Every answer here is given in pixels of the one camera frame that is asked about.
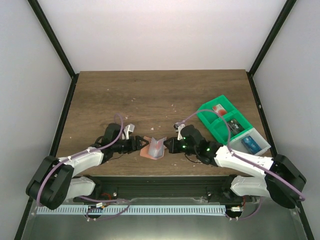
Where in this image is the red white card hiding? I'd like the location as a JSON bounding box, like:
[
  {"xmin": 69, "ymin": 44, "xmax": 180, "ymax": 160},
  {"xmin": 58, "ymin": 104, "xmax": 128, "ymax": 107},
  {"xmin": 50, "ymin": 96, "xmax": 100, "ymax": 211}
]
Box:
[{"xmin": 212, "ymin": 103, "xmax": 228, "ymax": 116}]

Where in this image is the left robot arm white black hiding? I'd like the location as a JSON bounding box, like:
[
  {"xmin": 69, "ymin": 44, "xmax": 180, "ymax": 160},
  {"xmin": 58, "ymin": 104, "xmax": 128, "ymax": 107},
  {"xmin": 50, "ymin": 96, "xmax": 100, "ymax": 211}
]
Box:
[{"xmin": 25, "ymin": 123, "xmax": 149, "ymax": 210}]

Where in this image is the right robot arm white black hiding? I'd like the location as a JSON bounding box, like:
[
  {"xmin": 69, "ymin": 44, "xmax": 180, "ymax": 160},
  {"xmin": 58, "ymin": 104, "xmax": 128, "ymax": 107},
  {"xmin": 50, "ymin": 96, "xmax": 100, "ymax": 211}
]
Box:
[{"xmin": 163, "ymin": 124, "xmax": 307, "ymax": 209}]

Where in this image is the black card in tray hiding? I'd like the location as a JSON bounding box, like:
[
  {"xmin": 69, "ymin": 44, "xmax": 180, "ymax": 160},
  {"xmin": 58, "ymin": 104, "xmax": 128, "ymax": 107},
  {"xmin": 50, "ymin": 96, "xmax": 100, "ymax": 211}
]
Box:
[{"xmin": 227, "ymin": 118, "xmax": 245, "ymax": 136}]

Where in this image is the blue card in bin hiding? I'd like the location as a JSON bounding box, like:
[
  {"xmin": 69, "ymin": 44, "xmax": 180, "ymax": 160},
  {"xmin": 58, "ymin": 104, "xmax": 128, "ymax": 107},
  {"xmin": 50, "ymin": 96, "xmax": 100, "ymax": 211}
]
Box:
[{"xmin": 241, "ymin": 135, "xmax": 262, "ymax": 155}]

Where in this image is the green plastic organizer tray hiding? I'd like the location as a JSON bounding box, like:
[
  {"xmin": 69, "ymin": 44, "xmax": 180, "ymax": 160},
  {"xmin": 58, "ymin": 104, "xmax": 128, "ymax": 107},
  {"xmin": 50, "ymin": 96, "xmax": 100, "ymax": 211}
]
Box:
[{"xmin": 197, "ymin": 95, "xmax": 253, "ymax": 145}]

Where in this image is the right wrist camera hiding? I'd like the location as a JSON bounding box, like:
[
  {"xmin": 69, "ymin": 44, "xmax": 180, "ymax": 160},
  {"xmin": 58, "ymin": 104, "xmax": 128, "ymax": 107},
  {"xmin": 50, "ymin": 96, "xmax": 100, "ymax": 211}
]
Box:
[{"xmin": 173, "ymin": 121, "xmax": 186, "ymax": 141}]

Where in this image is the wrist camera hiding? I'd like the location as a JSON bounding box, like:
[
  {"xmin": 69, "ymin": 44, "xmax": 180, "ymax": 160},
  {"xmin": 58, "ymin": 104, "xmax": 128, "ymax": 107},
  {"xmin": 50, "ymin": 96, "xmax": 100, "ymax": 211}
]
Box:
[
  {"xmin": 173, "ymin": 121, "xmax": 186, "ymax": 141},
  {"xmin": 122, "ymin": 123, "xmax": 135, "ymax": 140}
]

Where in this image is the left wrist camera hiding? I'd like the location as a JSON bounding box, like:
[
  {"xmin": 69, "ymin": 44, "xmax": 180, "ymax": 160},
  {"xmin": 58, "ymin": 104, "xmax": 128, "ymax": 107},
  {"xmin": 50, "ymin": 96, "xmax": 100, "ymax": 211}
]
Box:
[{"xmin": 122, "ymin": 123, "xmax": 135, "ymax": 140}]

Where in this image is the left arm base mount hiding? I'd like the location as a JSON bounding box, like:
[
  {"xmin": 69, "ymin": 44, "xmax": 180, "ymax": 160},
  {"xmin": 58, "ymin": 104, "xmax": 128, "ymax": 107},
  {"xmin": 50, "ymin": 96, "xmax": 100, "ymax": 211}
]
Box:
[{"xmin": 85, "ymin": 185, "xmax": 119, "ymax": 201}]

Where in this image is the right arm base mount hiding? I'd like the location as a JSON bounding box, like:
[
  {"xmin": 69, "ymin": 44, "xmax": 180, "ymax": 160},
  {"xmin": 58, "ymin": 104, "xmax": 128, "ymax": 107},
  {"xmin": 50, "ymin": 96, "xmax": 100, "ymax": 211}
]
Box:
[{"xmin": 206, "ymin": 185, "xmax": 245, "ymax": 204}]

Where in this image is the white slotted cable duct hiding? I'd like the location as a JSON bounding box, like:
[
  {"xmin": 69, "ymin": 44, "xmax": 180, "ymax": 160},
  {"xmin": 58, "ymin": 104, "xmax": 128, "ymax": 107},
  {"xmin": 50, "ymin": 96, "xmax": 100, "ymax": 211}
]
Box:
[{"xmin": 36, "ymin": 205, "xmax": 226, "ymax": 216}]

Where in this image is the left black frame post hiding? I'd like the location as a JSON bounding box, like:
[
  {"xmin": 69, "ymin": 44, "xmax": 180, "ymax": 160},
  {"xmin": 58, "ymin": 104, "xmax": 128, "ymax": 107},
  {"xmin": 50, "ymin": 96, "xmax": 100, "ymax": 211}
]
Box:
[{"xmin": 27, "ymin": 0, "xmax": 77, "ymax": 79}]

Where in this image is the black frame post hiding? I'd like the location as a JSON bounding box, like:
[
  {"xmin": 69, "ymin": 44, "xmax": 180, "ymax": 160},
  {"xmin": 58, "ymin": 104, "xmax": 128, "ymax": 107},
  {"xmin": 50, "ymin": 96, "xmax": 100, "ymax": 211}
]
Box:
[
  {"xmin": 248, "ymin": 0, "xmax": 297, "ymax": 76},
  {"xmin": 27, "ymin": 0, "xmax": 77, "ymax": 79}
]

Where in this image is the right black frame post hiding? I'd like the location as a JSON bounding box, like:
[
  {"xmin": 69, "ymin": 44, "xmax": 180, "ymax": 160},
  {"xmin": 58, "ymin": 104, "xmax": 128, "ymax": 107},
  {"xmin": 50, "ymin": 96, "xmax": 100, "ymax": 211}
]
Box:
[{"xmin": 248, "ymin": 0, "xmax": 297, "ymax": 76}]

